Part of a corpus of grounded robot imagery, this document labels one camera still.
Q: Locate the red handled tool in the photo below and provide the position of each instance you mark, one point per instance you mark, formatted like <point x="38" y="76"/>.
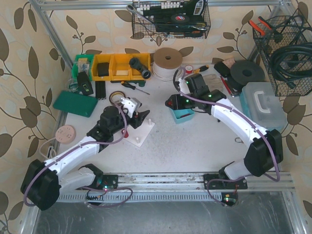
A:
<point x="230" y="90"/>

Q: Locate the black pipe fitting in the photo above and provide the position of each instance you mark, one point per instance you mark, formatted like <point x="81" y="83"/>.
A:
<point x="137" y="65"/>

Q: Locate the green parts bin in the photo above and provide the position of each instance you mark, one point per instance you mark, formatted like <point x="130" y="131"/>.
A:
<point x="82" y="63"/>

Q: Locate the white peg base plate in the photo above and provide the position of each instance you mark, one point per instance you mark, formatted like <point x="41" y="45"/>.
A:
<point x="137" y="136"/>

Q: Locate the round sanding disc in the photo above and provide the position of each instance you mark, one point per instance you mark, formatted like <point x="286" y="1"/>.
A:
<point x="65" y="134"/>

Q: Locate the blue plastic tray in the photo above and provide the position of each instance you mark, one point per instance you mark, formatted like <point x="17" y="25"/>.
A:
<point x="176" y="114"/>

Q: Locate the black sanding block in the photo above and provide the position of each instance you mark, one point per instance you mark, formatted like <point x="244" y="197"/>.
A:
<point x="223" y="67"/>

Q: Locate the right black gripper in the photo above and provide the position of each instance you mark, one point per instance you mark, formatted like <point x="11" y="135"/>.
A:
<point x="179" y="102"/>

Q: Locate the wire basket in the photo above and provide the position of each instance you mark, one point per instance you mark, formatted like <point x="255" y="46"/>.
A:
<point x="287" y="55"/>
<point x="164" y="19"/>

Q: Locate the red white tape roll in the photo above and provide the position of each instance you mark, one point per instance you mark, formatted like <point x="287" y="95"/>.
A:
<point x="188" y="69"/>

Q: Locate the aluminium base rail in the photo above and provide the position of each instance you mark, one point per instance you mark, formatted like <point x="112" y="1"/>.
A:
<point x="176" y="187"/>

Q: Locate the brass padlock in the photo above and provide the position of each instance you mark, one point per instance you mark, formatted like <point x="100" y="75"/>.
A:
<point x="238" y="140"/>

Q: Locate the black ribbed bar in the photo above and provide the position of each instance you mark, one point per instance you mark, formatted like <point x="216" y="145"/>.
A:
<point x="100" y="90"/>

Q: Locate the green plastic case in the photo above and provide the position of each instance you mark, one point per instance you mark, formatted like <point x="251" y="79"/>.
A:
<point x="75" y="103"/>

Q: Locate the right wire basket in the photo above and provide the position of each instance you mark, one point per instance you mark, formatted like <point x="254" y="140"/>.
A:
<point x="287" y="55"/>

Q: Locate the translucent teal storage box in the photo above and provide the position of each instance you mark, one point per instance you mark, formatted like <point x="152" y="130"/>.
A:
<point x="260" y="104"/>

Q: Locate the yellow parts bin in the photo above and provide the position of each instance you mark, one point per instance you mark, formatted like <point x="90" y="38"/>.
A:
<point x="119" y="68"/>

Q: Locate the black block in bin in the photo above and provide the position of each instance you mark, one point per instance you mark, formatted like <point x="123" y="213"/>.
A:
<point x="103" y="69"/>

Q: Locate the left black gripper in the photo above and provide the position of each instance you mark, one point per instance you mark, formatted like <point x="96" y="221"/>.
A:
<point x="136" y="119"/>

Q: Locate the black battery charger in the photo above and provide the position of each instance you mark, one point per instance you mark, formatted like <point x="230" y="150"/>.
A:
<point x="84" y="84"/>

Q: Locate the orange handled pliers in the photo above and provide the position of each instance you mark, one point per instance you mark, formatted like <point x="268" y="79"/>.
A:
<point x="257" y="27"/>

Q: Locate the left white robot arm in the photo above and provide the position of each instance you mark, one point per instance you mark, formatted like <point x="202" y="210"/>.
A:
<point x="46" y="180"/>

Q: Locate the white cable spool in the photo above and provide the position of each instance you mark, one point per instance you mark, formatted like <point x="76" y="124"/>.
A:
<point x="166" y="62"/>

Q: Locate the beige work glove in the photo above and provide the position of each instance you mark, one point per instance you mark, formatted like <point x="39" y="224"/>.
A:
<point x="213" y="82"/>

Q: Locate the brown tape roll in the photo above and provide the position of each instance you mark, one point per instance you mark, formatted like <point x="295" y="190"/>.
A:
<point x="116" y="96"/>

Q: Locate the top wire basket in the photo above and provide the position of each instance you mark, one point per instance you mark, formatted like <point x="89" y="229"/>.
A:
<point x="164" y="19"/>

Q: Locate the black rubber disc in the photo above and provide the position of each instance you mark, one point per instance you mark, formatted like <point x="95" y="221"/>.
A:
<point x="242" y="72"/>

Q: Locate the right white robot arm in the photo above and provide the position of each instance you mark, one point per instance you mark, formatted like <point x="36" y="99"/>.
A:
<point x="265" y="150"/>

